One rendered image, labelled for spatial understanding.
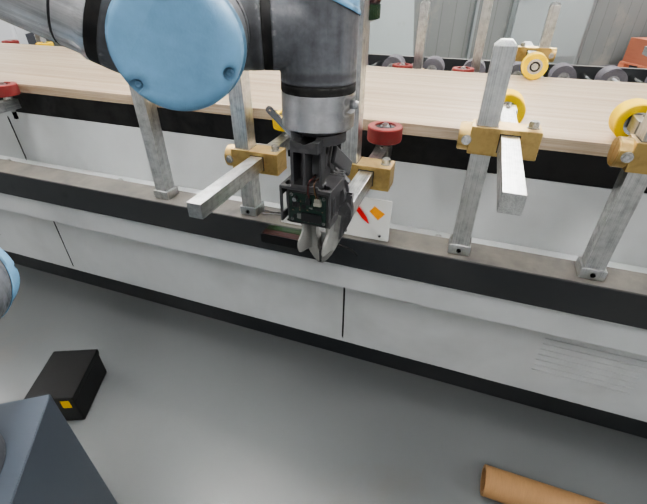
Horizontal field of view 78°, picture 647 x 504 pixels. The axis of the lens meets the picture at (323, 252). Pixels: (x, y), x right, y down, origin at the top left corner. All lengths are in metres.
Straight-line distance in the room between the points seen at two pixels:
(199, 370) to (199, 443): 0.29
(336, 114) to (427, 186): 0.62
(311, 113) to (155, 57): 0.21
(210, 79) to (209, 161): 0.97
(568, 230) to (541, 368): 0.48
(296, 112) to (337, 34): 0.09
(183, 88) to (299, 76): 0.18
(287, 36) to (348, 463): 1.15
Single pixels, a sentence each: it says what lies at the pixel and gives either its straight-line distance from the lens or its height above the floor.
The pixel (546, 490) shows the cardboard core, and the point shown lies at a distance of 1.35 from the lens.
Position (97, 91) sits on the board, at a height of 0.90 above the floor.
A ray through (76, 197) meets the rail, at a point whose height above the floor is 0.66.
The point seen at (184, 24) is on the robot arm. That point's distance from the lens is 0.33.
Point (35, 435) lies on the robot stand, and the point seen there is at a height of 0.60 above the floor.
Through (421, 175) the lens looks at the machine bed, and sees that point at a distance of 1.06.
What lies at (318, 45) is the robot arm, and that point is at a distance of 0.47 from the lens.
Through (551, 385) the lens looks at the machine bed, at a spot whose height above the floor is 0.15.
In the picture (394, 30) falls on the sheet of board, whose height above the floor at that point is 0.67.
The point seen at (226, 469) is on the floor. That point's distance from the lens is 1.36.
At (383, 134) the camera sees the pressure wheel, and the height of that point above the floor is 0.90.
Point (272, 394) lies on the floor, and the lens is 1.47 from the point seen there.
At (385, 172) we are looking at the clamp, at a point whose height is 0.86.
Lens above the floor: 1.18
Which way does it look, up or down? 34 degrees down
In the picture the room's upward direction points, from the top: straight up
